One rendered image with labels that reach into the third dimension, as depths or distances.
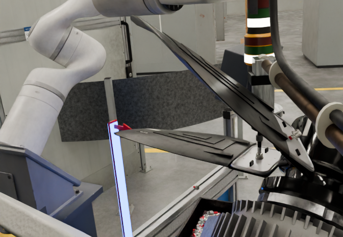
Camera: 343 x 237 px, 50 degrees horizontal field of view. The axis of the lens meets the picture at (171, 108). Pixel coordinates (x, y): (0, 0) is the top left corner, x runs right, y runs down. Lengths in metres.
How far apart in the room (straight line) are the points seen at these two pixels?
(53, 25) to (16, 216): 0.93
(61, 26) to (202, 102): 1.62
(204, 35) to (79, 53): 3.81
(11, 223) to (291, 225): 0.34
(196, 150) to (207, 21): 4.23
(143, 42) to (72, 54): 5.66
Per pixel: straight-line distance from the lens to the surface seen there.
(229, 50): 1.25
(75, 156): 2.66
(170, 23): 6.61
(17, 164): 0.94
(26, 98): 1.03
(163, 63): 6.75
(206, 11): 4.80
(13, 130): 1.00
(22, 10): 2.35
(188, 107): 2.50
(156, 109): 2.42
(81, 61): 1.10
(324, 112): 0.28
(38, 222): 0.18
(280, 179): 0.52
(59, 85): 1.05
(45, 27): 1.10
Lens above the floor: 1.45
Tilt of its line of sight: 18 degrees down
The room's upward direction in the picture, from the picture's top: 5 degrees counter-clockwise
